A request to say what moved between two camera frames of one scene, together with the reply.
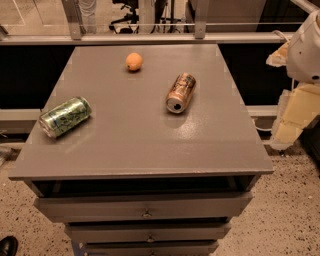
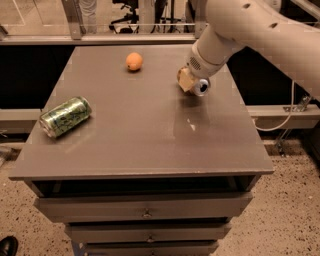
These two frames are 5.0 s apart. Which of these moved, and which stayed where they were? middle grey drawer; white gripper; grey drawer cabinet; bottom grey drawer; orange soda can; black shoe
Moved: white gripper; orange soda can
Stayed: black shoe; grey drawer cabinet; bottom grey drawer; middle grey drawer
